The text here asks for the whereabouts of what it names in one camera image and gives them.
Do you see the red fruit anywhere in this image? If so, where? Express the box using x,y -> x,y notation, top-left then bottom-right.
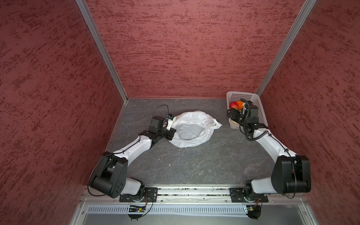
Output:
229,102 -> 239,110

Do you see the orange fruit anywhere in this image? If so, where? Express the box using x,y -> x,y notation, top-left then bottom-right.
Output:
237,101 -> 245,110

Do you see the white plastic bag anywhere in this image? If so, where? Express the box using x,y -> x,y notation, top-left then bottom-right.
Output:
170,111 -> 222,148

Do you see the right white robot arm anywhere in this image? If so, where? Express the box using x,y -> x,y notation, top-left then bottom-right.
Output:
227,107 -> 311,202

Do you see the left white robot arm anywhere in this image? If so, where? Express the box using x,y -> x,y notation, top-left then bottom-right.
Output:
87,128 -> 176,199

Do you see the white perforated plastic basket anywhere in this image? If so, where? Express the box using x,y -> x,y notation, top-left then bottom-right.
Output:
226,91 -> 269,127

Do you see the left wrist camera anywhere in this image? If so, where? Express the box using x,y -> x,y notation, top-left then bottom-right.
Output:
149,114 -> 176,133

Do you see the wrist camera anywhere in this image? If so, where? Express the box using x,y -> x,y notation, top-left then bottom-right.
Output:
149,114 -> 176,133
242,101 -> 259,118

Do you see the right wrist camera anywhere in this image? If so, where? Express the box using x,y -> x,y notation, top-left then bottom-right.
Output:
242,101 -> 259,118

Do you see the aluminium front rail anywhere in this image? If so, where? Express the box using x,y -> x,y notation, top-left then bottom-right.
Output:
79,185 -> 309,205

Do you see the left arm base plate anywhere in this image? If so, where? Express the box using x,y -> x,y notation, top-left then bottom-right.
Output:
119,187 -> 158,203

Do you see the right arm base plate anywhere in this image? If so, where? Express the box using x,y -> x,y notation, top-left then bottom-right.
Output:
229,187 -> 269,204

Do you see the white slotted cable duct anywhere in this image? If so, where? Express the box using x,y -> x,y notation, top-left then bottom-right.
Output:
86,204 -> 248,217

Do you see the right aluminium corner post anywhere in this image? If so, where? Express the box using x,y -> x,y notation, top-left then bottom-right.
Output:
256,0 -> 317,96

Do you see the aluminium corner post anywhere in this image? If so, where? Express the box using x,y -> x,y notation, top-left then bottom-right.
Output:
256,0 -> 317,96
76,0 -> 128,104

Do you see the left aluminium corner post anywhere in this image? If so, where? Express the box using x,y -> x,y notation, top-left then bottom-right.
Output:
76,0 -> 128,104

